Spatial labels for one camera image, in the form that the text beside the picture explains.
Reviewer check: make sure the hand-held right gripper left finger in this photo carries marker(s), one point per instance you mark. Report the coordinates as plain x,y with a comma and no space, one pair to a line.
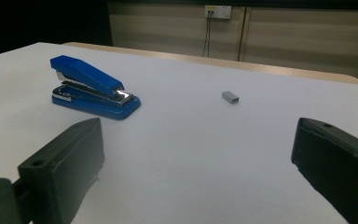
62,168

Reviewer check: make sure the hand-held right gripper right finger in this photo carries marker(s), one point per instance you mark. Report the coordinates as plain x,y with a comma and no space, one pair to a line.
338,168

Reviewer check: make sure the blue stapler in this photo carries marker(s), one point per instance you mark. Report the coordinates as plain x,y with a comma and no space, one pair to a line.
87,76

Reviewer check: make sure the silver staple strip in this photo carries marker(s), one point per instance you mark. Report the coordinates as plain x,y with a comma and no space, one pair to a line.
229,97

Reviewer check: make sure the white table board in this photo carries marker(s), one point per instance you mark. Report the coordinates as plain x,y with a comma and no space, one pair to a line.
183,149

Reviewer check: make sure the black curtain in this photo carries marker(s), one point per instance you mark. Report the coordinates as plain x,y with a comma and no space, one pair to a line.
43,21

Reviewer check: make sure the white wall socket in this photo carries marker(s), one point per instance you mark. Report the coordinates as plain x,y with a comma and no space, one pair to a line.
219,11

